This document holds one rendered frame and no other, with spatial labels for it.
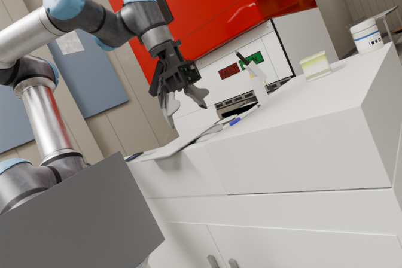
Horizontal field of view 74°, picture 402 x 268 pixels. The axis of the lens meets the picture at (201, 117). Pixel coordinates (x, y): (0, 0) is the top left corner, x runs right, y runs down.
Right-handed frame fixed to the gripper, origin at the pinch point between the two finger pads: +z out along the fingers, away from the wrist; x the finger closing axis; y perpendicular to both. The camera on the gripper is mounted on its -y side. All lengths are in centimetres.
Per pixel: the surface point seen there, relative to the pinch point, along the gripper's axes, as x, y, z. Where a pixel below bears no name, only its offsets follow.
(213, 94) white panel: 58, -35, 0
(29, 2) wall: 71, -192, -138
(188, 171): -4.8, -4.1, 12.7
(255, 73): 24.0, 10.7, -3.4
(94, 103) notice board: 81, -189, -34
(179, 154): -4.8, -4.1, 7.4
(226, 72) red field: 58, -22, -8
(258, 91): 22.3, 10.2, 2.0
